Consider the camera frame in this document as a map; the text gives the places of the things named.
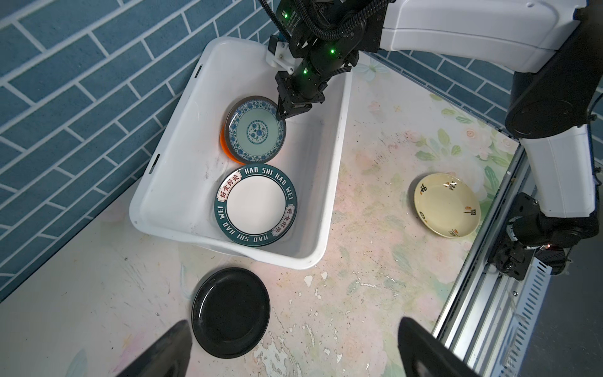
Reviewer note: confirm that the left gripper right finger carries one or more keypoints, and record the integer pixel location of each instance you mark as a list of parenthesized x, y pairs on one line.
[(424, 355)]

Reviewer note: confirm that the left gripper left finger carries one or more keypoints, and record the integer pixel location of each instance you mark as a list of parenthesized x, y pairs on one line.
[(168, 356)]

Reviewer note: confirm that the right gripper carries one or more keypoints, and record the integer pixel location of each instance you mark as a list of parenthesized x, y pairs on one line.
[(297, 93)]

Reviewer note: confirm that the green patterned small plate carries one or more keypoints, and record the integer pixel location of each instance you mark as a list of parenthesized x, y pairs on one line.
[(253, 133)]

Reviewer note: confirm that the orange round plate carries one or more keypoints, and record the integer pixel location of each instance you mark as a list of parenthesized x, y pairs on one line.
[(225, 148)]

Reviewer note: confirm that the green rim plate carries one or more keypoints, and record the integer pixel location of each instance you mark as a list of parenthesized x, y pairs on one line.
[(256, 205)]

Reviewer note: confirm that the cream yellow plate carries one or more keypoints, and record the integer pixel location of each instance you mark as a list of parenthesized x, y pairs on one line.
[(447, 206)]

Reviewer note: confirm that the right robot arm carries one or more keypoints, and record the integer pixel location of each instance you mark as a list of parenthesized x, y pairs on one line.
[(554, 49)]

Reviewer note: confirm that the white plastic bin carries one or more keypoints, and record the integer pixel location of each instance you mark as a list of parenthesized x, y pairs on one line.
[(177, 194)]

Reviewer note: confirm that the black round plate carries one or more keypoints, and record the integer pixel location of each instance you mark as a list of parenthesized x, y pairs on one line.
[(230, 312)]

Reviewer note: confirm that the aluminium rail frame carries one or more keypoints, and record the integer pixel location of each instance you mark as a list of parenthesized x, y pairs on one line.
[(490, 315)]

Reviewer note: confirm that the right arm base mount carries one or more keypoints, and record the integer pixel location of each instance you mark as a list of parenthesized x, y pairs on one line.
[(527, 233)]

